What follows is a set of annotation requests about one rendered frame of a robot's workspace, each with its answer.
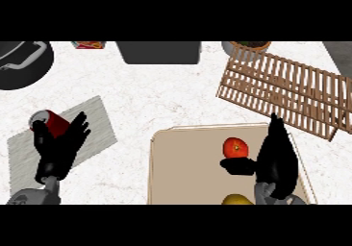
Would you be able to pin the beige tray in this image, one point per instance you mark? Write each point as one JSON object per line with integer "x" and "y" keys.
{"x": 193, "y": 169}

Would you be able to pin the wooden slatted tiered shelf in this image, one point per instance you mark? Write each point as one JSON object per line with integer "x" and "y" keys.
{"x": 292, "y": 93}

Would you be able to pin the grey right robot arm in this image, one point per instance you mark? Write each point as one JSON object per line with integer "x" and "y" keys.
{"x": 274, "y": 196}

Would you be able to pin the red tomato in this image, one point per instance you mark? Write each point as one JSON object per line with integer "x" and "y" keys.
{"x": 235, "y": 148}

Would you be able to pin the yellow fruit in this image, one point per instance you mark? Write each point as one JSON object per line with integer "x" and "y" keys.
{"x": 237, "y": 200}

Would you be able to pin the grey placemat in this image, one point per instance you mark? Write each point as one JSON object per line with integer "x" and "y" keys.
{"x": 96, "y": 128}

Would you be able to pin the grey slab appliance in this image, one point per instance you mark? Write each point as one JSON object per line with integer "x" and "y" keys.
{"x": 345, "y": 57}

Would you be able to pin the dark grey box appliance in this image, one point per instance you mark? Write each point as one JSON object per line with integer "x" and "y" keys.
{"x": 160, "y": 52}

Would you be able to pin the grey pot with brown rim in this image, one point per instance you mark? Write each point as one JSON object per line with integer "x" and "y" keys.
{"x": 247, "y": 49}

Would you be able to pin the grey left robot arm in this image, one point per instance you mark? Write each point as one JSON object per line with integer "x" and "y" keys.
{"x": 37, "y": 194}

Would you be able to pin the red and yellow packet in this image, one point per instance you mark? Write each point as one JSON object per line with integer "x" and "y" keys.
{"x": 89, "y": 44}

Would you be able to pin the red can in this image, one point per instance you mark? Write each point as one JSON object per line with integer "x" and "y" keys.
{"x": 52, "y": 122}

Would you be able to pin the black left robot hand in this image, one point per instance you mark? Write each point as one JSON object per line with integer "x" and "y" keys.
{"x": 58, "y": 150}

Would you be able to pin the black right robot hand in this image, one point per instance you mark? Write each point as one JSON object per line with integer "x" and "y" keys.
{"x": 275, "y": 160}

